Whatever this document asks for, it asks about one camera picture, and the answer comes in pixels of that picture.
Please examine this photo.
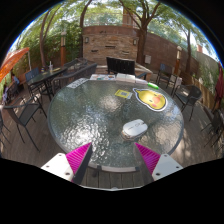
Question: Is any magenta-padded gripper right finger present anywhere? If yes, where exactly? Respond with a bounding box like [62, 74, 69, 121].
[134, 142, 184, 183]

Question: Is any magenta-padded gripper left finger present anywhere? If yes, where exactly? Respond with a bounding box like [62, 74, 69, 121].
[40, 142, 94, 186]

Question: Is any white computer mouse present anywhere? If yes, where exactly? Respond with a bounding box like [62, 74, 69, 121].
[120, 118, 149, 141]

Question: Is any yellow square card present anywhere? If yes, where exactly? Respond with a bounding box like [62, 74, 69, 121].
[114, 88, 134, 100]

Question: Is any green flat box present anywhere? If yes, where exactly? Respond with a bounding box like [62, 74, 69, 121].
[146, 81, 160, 90]

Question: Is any patterned grey strip card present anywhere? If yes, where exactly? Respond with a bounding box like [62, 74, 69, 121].
[65, 77, 90, 90]

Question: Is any white blue-edged book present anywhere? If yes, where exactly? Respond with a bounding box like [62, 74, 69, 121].
[134, 77, 149, 85]

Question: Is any colourful printed leaflet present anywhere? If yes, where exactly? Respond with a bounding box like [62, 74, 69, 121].
[89, 73, 117, 82]

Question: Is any dark wicker chair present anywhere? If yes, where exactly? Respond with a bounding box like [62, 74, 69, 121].
[63, 57, 89, 73]
[51, 63, 98, 96]

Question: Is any dark round glass table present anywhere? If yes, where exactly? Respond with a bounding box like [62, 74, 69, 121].
[25, 67, 69, 101]

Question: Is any blue mesh chair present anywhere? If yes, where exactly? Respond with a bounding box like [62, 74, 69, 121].
[24, 67, 41, 83]
[156, 63, 175, 88]

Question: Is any black slatted chair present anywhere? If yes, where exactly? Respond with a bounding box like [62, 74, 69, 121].
[105, 56, 148, 81]

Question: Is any person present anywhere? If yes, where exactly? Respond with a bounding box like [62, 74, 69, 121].
[10, 73, 21, 88]

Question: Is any red folded parasol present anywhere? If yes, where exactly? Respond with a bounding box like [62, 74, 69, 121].
[214, 63, 224, 111]

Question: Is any thin-trunk tree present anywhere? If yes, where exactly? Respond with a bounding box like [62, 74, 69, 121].
[184, 23, 193, 75]

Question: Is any forked-trunk tree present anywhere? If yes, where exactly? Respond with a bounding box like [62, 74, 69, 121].
[119, 0, 161, 66]

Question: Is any orange parasol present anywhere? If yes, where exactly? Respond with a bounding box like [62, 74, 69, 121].
[0, 46, 31, 84]

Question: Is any twin-trunk tree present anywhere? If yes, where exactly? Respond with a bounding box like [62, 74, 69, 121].
[38, 3, 64, 68]

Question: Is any curved-trunk tree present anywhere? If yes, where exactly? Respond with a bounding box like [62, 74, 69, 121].
[78, 0, 94, 58]

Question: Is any brown lamp post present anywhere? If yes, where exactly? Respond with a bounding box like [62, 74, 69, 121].
[175, 45, 183, 77]
[60, 29, 68, 67]

